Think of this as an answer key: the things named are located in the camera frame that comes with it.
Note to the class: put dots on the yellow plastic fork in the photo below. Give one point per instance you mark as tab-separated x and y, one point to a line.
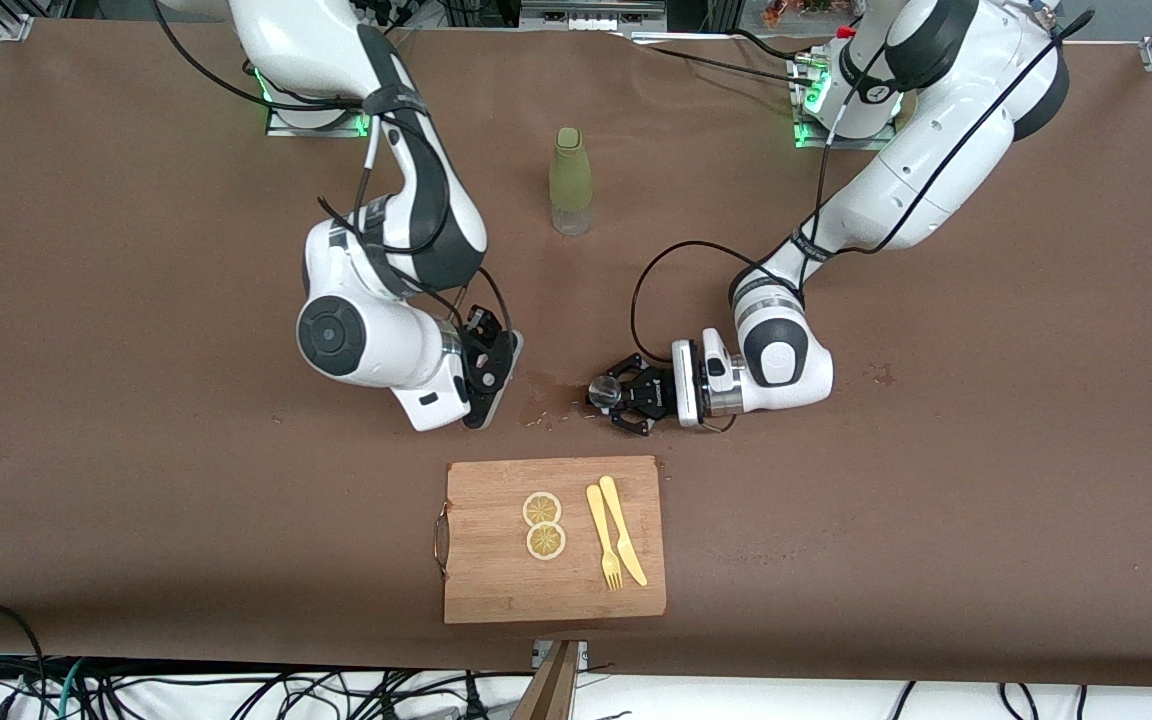
600	525

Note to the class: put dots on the yellow lemon slice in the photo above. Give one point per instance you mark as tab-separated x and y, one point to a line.
542	509
546	542

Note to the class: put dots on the brown liquid spill puddle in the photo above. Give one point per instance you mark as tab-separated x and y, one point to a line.
548	395

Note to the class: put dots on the wooden cutting board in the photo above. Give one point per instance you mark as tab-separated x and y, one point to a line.
496	590

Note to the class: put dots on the wooden beam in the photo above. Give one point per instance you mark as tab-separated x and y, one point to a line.
554	690

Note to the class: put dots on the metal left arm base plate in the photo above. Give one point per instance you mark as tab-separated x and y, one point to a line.
816	144

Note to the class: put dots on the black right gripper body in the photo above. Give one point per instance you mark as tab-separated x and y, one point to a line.
484	352

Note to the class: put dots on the green sleeved clear bottle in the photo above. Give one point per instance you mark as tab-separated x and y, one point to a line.
571	175

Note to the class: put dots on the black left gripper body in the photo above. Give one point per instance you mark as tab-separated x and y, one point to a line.
652	392

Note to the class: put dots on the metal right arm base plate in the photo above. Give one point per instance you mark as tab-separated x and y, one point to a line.
316	131

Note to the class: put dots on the small metal bracket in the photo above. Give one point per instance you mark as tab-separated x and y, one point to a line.
582	652

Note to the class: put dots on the steel measuring cup jigger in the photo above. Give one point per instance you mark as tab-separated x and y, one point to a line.
604	392

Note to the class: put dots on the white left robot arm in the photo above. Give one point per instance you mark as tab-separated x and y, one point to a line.
936	170

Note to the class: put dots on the brown table cover sheet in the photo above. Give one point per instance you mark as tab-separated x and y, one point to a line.
236	550

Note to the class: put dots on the yellow plastic knife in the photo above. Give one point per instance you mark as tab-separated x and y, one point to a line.
622	530

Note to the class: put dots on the grey device box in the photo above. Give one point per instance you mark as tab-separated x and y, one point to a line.
591	18

